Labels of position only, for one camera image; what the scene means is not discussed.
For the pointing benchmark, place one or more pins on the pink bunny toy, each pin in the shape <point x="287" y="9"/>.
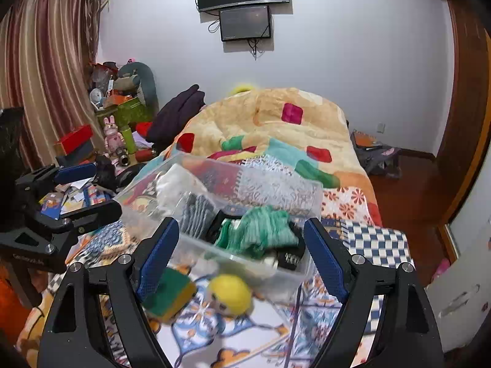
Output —
<point x="112" y="136"/>

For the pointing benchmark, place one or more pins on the green knitted cloth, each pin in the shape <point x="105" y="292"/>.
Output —
<point x="257" y="228"/>

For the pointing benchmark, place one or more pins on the white cabinet panel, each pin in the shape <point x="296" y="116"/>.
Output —
<point x="460" y="291"/>

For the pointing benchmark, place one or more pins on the grey striped sock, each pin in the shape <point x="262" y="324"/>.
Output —
<point x="197" y="214"/>

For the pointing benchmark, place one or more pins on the yellow plush toy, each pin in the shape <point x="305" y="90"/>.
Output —
<point x="241" y="89"/>

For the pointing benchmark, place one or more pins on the orange notebook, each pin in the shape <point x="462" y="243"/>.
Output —
<point x="366" y="140"/>

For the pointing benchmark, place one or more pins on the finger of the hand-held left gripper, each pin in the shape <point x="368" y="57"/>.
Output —
<point x="92" y="214"/>
<point x="75" y="173"/>

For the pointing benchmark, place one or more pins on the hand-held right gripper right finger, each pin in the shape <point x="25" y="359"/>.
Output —
<point x="326" y="262"/>

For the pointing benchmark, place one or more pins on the green cardboard box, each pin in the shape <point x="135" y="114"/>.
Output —
<point x="130" y="113"/>

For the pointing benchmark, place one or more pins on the orange cloth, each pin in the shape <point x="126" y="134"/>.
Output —
<point x="11" y="314"/>

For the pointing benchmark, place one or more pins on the black bag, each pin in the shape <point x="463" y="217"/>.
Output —
<point x="105" y="174"/>

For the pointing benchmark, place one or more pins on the grey plush toy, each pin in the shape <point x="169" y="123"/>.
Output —
<point x="144" y="78"/>

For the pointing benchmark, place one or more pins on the yellow haired plush doll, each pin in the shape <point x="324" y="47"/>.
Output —
<point x="228" y="293"/>

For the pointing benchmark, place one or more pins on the red cylinder cup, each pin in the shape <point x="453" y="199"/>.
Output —
<point x="144" y="155"/>

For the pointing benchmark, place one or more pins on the grey backpack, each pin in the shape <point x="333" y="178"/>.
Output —
<point x="379" y="161"/>

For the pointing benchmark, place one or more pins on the colourful patchwork bedsheet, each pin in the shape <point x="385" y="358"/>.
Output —
<point x="376" y="241"/>

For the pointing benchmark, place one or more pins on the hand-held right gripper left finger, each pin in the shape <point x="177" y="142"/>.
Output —
<point x="156" y="262"/>

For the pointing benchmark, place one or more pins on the brown wooden door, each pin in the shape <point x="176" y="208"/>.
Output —
<point x="464" y="103"/>

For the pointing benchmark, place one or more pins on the white cloth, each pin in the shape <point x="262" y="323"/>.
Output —
<point x="174" y="188"/>

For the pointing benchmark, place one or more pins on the colourful picture book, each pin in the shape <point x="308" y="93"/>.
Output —
<point x="82" y="197"/>

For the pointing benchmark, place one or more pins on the dark purple jacket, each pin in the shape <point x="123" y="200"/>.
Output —
<point x="174" y="115"/>

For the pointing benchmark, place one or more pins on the red cloth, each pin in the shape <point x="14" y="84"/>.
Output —
<point x="145" y="128"/>

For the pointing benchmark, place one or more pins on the green bottle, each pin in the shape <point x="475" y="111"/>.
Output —
<point x="128" y="140"/>

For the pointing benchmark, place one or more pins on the black printed cloth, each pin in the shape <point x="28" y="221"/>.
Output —
<point x="291" y="257"/>

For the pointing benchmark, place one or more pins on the green and yellow plush block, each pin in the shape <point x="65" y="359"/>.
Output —
<point x="172" y="291"/>

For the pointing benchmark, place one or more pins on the orange plush quilt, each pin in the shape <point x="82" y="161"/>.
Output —
<point x="268" y="122"/>

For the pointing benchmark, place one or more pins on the red box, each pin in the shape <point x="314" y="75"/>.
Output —
<point x="75" y="140"/>

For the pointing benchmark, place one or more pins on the striped brown curtain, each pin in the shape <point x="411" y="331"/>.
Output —
<point x="42" y="61"/>

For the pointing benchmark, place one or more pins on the clear plastic storage box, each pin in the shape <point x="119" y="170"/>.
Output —
<point x="264" y="193"/>

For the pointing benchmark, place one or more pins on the small black wall monitor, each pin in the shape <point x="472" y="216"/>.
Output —
<point x="245" y="23"/>

